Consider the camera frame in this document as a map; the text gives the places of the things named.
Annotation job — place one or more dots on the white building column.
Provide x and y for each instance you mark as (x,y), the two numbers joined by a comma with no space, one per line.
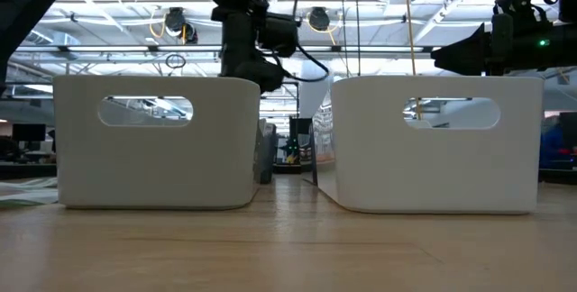
(315,98)

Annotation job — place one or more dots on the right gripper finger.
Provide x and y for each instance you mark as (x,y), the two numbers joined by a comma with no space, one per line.
(469,55)

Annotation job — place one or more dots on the person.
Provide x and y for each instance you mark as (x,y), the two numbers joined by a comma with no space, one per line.
(552,145)

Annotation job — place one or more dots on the white plastic bin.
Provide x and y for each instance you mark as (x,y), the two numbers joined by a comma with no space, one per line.
(428,170)

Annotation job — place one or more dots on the black monitor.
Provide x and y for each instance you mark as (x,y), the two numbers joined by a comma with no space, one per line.
(29,132)
(569,130)

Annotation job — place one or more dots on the grey plastic bin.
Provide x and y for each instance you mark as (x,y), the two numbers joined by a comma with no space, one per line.
(158,166)

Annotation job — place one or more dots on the ceiling strut rail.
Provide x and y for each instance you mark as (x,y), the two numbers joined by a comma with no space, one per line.
(135,48)

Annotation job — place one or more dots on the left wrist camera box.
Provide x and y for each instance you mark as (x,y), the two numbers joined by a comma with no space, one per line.
(279,33)

